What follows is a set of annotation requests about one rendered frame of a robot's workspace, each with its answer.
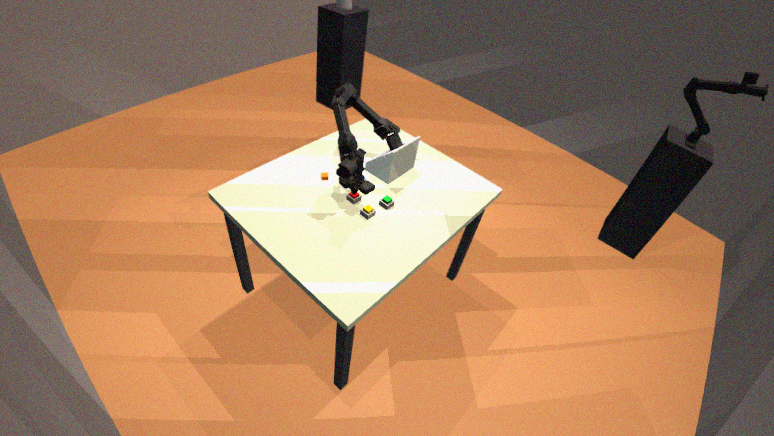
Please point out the green button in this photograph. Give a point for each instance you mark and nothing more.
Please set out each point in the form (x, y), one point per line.
(386, 202)

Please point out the red button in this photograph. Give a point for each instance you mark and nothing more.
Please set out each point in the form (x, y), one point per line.
(353, 198)

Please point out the yellow button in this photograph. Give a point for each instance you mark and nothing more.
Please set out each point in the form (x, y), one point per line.
(367, 212)

